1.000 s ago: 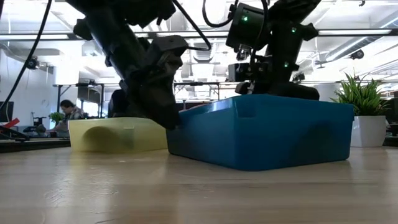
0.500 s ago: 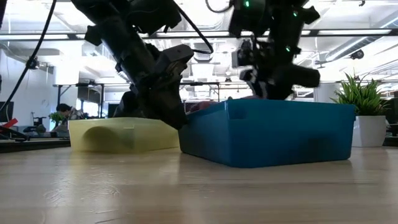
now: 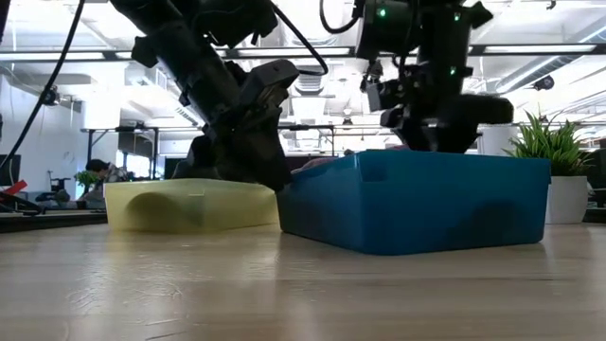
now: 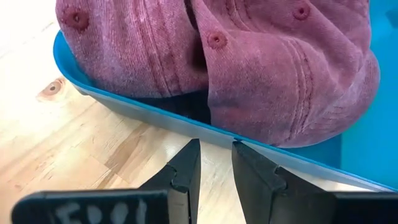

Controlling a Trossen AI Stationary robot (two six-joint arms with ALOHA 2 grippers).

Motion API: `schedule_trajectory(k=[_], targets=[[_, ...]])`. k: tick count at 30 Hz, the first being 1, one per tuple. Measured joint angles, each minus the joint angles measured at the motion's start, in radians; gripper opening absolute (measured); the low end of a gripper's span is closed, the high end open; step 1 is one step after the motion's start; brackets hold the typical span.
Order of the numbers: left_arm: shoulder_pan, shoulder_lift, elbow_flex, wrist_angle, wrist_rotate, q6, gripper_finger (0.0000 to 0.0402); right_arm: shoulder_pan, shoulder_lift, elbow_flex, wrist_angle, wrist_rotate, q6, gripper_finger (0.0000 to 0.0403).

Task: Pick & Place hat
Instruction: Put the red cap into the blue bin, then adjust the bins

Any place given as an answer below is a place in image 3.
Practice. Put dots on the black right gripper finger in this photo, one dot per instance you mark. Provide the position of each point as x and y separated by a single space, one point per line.
423 144
459 144

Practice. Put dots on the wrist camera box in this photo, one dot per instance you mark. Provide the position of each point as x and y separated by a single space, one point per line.
382 95
272 80

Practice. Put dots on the person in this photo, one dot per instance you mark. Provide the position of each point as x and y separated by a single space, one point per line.
106 173

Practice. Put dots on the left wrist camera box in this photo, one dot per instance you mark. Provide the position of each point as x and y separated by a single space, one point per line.
272 80

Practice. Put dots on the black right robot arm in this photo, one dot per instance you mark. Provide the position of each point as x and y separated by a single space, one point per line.
440 33

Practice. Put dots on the black background desk frame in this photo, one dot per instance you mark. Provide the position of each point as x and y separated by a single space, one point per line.
118 129

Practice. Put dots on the yellow translucent plastic bin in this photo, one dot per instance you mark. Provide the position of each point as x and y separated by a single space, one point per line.
227 203

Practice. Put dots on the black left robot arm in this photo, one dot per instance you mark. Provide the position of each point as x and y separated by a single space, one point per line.
189 57

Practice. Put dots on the black ceiling spotlight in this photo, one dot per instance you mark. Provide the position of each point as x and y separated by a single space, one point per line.
543 83

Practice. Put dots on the small background plant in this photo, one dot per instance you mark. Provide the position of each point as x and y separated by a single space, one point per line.
86 179

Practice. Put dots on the black metal table frame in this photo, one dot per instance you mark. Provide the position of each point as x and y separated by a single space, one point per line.
52 220

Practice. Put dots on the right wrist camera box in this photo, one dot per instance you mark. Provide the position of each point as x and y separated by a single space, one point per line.
382 95

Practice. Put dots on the small green potted plant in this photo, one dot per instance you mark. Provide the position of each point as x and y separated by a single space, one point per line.
558 156

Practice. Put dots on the blue plastic bin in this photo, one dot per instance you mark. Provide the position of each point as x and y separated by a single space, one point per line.
416 203

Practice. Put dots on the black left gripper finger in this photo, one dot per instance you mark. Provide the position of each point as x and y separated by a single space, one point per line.
237 158
277 161

